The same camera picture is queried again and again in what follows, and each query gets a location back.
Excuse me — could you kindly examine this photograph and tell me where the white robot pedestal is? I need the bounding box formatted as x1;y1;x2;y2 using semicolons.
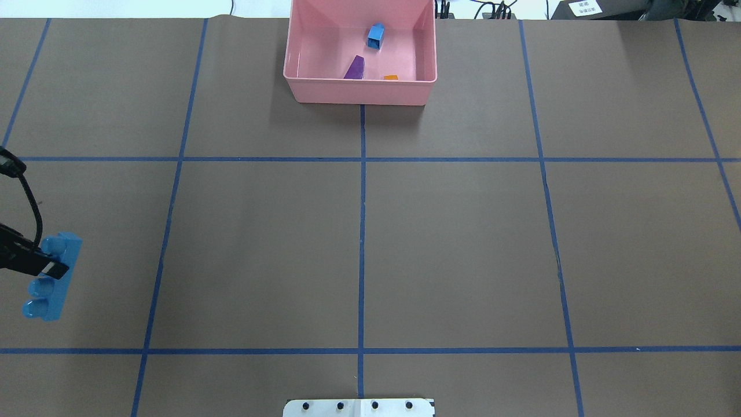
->
283;398;436;416

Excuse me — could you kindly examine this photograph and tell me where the small blue block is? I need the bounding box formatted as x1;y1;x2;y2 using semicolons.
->
367;22;386;50

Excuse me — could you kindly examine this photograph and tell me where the long blue stud block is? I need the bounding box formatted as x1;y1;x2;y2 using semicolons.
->
22;232;82;321

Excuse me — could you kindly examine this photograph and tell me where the purple block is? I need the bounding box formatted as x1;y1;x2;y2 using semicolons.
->
342;55;365;80

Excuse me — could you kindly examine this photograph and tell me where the pink plastic box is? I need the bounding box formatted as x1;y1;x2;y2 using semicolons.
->
283;1;438;106

